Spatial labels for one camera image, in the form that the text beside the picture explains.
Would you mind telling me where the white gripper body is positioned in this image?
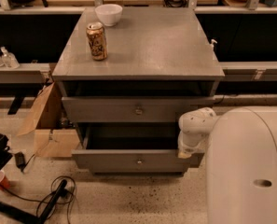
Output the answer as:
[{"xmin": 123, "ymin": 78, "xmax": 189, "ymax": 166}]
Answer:
[{"xmin": 177, "ymin": 133, "xmax": 203, "ymax": 155}]

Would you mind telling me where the grey drawer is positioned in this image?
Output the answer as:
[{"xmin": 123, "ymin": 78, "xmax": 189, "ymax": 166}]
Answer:
[
  {"xmin": 72, "ymin": 123, "xmax": 204, "ymax": 175},
  {"xmin": 62, "ymin": 96, "xmax": 214, "ymax": 122}
]

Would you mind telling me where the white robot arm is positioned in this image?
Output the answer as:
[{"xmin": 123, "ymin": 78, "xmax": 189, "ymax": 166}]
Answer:
[{"xmin": 178, "ymin": 106, "xmax": 277, "ymax": 224}]

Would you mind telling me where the grey wooden drawer cabinet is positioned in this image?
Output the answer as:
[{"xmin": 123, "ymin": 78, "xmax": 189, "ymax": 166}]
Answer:
[{"xmin": 52, "ymin": 7, "xmax": 226, "ymax": 176}]

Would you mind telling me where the grey top drawer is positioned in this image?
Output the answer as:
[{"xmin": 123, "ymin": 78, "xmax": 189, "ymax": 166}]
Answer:
[{"xmin": 62, "ymin": 96, "xmax": 214, "ymax": 122}]

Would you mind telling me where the small white pump bottle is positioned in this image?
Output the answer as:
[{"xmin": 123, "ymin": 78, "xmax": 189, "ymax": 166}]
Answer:
[{"xmin": 210, "ymin": 39, "xmax": 217, "ymax": 50}]

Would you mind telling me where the brown cardboard box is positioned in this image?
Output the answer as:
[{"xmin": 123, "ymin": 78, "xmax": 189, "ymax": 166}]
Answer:
[{"xmin": 17, "ymin": 83, "xmax": 79, "ymax": 158}]

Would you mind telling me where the gold beverage can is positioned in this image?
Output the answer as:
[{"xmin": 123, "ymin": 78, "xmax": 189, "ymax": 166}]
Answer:
[{"xmin": 86, "ymin": 21, "xmax": 107, "ymax": 61}]

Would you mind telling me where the white ceramic bowl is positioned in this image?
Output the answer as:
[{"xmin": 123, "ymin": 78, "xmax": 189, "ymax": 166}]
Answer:
[{"xmin": 95, "ymin": 4, "xmax": 123, "ymax": 26}]

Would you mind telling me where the black metal stand base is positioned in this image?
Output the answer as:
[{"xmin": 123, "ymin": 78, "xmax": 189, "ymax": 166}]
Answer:
[{"xmin": 0, "ymin": 178, "xmax": 74, "ymax": 224}]

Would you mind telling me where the black power adapter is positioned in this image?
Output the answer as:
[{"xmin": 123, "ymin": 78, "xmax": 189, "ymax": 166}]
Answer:
[{"xmin": 14, "ymin": 152, "xmax": 26, "ymax": 170}]

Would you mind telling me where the red plastic cup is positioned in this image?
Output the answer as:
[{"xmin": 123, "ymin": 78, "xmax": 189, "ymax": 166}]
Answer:
[{"xmin": 0, "ymin": 170, "xmax": 10, "ymax": 190}]

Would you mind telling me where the black coiled cable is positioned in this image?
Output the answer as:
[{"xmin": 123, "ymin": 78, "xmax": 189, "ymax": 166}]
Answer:
[{"xmin": 0, "ymin": 175, "xmax": 77, "ymax": 224}]

